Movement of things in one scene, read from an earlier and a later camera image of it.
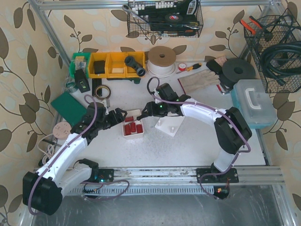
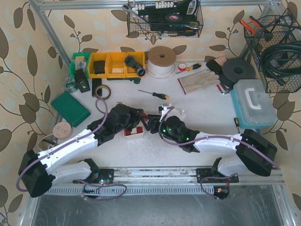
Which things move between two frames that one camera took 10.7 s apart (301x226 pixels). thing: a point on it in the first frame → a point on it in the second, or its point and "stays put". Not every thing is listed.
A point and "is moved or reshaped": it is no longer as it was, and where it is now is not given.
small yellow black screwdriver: x=195 y=66 stays put
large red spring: x=133 y=127 is moved or reshaped
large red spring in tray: x=139 y=128 stays put
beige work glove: x=193 y=83 stays put
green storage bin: x=80 y=60 stays put
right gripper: x=149 y=110 → x=154 y=123
